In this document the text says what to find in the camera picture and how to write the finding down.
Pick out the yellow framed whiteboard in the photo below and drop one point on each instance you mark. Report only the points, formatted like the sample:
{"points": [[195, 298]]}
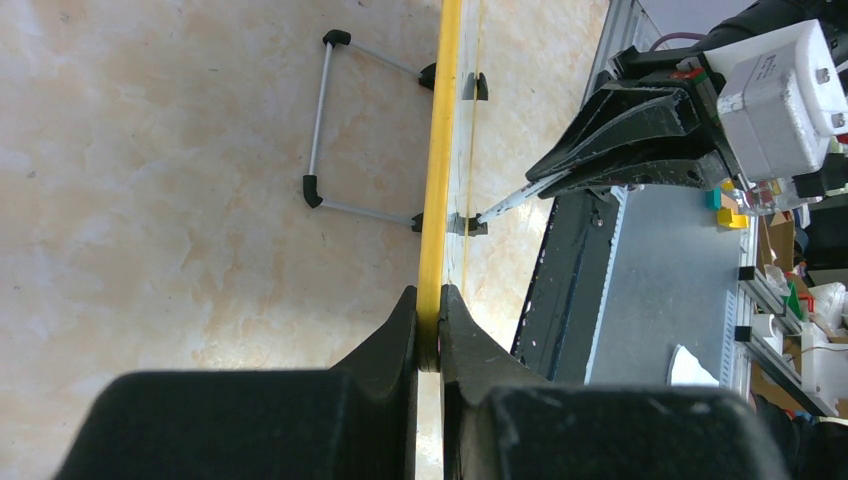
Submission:
{"points": [[444, 226]]}

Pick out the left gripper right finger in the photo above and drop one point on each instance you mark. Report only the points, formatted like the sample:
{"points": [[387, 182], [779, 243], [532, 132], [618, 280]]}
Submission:
{"points": [[503, 421]]}

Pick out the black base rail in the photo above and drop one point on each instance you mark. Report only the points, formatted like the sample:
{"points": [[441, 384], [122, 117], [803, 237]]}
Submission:
{"points": [[556, 327]]}

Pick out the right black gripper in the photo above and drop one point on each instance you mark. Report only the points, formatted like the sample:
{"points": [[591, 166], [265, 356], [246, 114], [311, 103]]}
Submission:
{"points": [[660, 127]]}

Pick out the white cable duct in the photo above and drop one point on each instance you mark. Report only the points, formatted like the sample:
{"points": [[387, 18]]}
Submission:
{"points": [[735, 364]]}

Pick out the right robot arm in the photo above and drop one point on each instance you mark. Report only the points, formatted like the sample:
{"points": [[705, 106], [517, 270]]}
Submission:
{"points": [[765, 16]]}

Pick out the black white marker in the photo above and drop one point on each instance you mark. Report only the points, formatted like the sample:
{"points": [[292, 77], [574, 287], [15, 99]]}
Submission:
{"points": [[520, 196]]}

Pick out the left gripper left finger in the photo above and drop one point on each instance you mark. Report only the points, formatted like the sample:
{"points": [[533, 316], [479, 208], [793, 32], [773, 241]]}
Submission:
{"points": [[354, 420]]}

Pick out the yellow wooden block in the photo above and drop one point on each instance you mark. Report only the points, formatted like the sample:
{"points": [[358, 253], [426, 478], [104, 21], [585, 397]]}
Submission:
{"points": [[730, 219]]}

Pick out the teal wooden block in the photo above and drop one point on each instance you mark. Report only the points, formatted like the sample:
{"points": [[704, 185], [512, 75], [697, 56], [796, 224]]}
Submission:
{"points": [[713, 200]]}

